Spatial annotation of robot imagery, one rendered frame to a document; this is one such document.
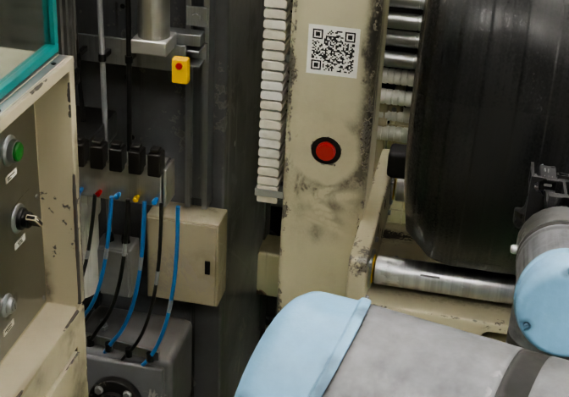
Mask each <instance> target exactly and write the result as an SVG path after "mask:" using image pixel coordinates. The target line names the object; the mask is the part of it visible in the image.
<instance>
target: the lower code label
mask: <svg viewBox="0 0 569 397"><path fill-rule="evenodd" d="M360 34H361V30H360V29H352V28H345V27H337V26H329V25H315V24H309V30H308V44H307V71H306V73H313V74H326V75H333V76H340V77H347V78H355V79H356V76H357V65H358V55H359V45H360Z"/></svg>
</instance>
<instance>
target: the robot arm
mask: <svg viewBox="0 0 569 397"><path fill-rule="evenodd" d="M513 223H514V227H513V228H514V229H520V230H519V233H518V236H517V244H516V245H511V249H510V252H511V254H517V256H516V285H515V291H514V296H513V302H512V307H511V316H510V321H509V327H508V331H507V336H506V342H505V343H504V342H501V341H498V340H495V339H490V338H486V337H484V336H481V335H477V334H472V333H469V332H466V331H463V330H460V329H457V328H452V327H449V326H445V325H443V324H439V323H434V322H431V321H428V320H425V319H421V318H419V317H414V316H411V315H407V314H405V313H401V312H396V311H393V310H390V309H387V308H383V307H381V306H375V305H373V304H371V300H369V299H367V298H363V297H362V298H361V299H360V300H354V299H351V298H347V297H343V296H339V295H333V294H330V293H325V292H322V291H313V292H309V293H306V294H304V295H300V296H298V297H296V298H295V299H293V300H292V301H291V302H289V303H288V304H287V305H286V306H285V307H284V308H283V309H282V310H281V311H280V312H279V313H278V315H277V316H276V317H275V318H274V320H273V321H272V322H271V323H270V324H269V326H268V328H267V329H266V331H265V333H264V334H263V336H262V337H261V339H260V341H259V342H258V344H257V347H256V348H255V350H254V351H253V353H252V355H251V358H250V360H249V361H248V364H247V366H246V369H245V371H244V373H243V375H242V377H241V380H240V383H239V385H238V388H237V390H236V392H235V397H569V174H565V173H562V172H559V173H557V177H556V170H555V166H545V165H543V164H541V165H539V175H537V174H535V173H534V163H532V162H531V167H530V172H529V178H528V197H527V199H526V202H525V205H524V207H515V209H514V214H513Z"/></svg>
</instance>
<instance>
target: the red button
mask: <svg viewBox="0 0 569 397"><path fill-rule="evenodd" d="M335 153H336V150H335V147H334V145H333V144H332V143H330V142H327V141H323V142H321V143H319V144H318V146H317V149H316V154H317V156H318V157H319V158H320V159H321V160H324V161H329V160H331V159H333V158H334V156H335Z"/></svg>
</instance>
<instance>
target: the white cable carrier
mask: <svg viewBox="0 0 569 397"><path fill-rule="evenodd" d="M292 5H293V2H291V0H264V6H265V7H266V8H265V10H264V17H266V19H265V20H264V22H263V27H264V28H266V29H265V30H264V32H263V38H265V39H264V41H263V43H262V48H265V49H264V50H263V52H262V58H264V60H263V61H262V69H264V70H263V71H262V79H263V80H262V82H261V88H262V91H261V98H262V100H261V103H260V108H261V109H262V110H261V111H260V118H261V120H260V123H259V127H260V128H261V129H260V132H259V137H261V138H260V140H259V146H260V148H259V150H258V156H260V157H259V158H258V165H259V167H258V170H257V173H258V174H259V175H258V177H257V183H258V186H257V188H258V189H264V190H276V191H282V192H283V184H284V176H283V174H284V168H285V167H284V164H285V158H284V155H285V149H284V147H285V136H286V130H285V128H286V119H287V112H286V109H287V99H288V92H287V90H288V88H289V83H288V82H287V81H288V80H289V77H290V76H289V73H288V71H289V70H290V64H289V62H290V38H291V33H290V31H291V22H290V21H291V20H292V13H291V10H292ZM257 201H261V202H267V203H273V204H277V202H278V198H272V197H266V196H257Z"/></svg>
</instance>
